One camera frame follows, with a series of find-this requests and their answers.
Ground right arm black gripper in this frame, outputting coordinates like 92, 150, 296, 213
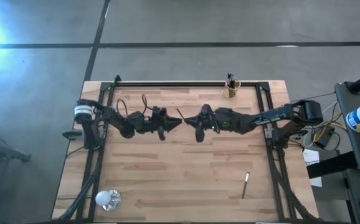
184, 103, 220, 144

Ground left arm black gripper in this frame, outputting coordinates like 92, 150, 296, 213
150, 106, 183, 142

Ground pen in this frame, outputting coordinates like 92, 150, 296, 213
174, 106, 186, 121
241, 170, 250, 200

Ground white round bulb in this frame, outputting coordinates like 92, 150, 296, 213
95, 190, 111, 207

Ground white paper sheet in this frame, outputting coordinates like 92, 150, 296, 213
309, 176, 323, 188
303, 148, 321, 166

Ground black controller box with lights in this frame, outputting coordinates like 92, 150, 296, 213
312, 129, 336, 150

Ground black flat bar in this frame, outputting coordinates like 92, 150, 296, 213
306, 151, 358, 180

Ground dark grey cart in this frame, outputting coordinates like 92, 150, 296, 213
334, 81, 360, 224

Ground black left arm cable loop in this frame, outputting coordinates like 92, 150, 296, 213
141, 94, 154, 111
115, 98, 128, 118

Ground black aluminium rig frame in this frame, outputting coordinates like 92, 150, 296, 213
57, 79, 320, 223

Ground gold wire basket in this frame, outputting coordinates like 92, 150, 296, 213
222, 77, 242, 100

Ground black base bracket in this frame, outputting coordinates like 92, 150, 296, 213
62, 130, 83, 140

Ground yellow power cable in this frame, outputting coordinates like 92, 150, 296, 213
313, 121, 348, 142

